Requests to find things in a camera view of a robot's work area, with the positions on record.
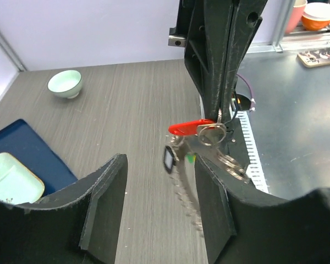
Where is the light green bowl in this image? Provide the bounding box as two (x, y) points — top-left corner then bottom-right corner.
(47, 70), (83, 99)

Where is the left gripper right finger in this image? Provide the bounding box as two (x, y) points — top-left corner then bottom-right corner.
(195, 157), (330, 263)

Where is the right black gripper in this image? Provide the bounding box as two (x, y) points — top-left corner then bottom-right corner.
(168, 0), (267, 123)

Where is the pink cup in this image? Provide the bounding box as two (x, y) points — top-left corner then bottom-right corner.
(284, 0), (307, 34)

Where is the black key tag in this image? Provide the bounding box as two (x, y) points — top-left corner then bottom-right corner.
(163, 145), (178, 174)

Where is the red key tag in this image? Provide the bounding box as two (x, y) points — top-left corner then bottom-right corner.
(168, 119), (214, 136)

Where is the dark blue tray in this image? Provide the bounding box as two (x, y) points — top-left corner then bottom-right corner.
(0, 119), (77, 196)

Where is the green key tag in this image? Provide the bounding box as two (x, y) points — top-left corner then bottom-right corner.
(186, 154), (196, 163)

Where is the white slotted cable duct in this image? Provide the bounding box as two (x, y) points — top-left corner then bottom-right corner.
(226, 100), (269, 194)

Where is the orange bowl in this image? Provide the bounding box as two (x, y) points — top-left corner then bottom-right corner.
(301, 2), (330, 31)

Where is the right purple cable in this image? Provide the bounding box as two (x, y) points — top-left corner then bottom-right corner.
(236, 74), (257, 112)

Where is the phone with patterned case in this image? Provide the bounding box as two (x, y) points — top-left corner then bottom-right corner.
(297, 47), (330, 68)

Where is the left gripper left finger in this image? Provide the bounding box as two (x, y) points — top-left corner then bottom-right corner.
(0, 154), (128, 263)

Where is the light green rectangular plate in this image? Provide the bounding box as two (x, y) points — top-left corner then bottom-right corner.
(0, 152), (45, 205)

